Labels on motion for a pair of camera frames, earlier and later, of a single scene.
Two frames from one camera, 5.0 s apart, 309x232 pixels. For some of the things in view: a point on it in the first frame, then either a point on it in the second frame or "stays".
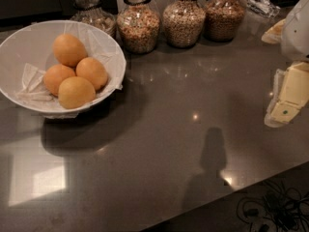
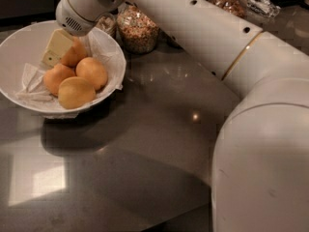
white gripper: x=296 y=38 -> x=74 y=20
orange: x=94 y=71 stays
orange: x=55 y=74 stays
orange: x=69 y=50 stays
